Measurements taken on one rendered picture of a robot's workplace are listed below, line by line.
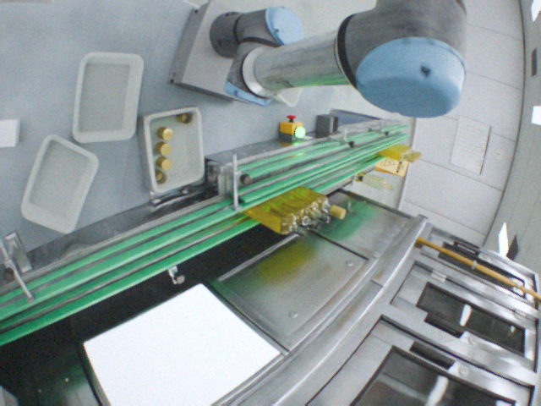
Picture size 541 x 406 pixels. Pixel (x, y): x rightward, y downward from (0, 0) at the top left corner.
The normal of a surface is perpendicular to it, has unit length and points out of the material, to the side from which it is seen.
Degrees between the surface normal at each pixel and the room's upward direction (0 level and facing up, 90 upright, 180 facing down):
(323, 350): 90
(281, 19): 7
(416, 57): 74
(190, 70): 1
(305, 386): 90
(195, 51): 1
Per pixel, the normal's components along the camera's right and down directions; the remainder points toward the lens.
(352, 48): -0.87, 0.33
